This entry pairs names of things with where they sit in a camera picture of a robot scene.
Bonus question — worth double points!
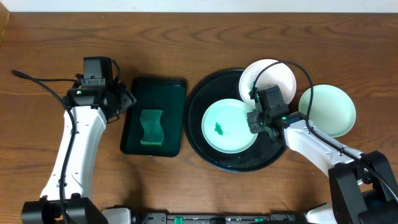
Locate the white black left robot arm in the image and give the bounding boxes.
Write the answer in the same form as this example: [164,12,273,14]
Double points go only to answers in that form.
[21,77,136,223]

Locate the mint green plate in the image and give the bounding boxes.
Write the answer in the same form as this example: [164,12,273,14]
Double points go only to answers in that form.
[201,99,257,154]
[309,85,356,138]

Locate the dark green rectangular tray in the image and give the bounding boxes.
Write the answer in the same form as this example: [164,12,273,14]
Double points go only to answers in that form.
[120,77,187,157]

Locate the green sponge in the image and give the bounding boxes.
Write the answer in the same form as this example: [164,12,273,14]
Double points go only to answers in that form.
[140,110,164,146]

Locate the round black tray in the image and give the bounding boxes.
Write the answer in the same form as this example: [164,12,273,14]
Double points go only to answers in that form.
[183,68,287,172]

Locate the mint green plate front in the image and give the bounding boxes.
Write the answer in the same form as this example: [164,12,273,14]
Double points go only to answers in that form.
[201,99,257,154]

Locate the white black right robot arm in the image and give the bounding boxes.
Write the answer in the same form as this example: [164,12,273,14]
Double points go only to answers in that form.
[247,106,397,224]

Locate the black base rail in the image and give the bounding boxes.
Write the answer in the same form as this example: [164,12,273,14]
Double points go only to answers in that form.
[139,213,308,224]

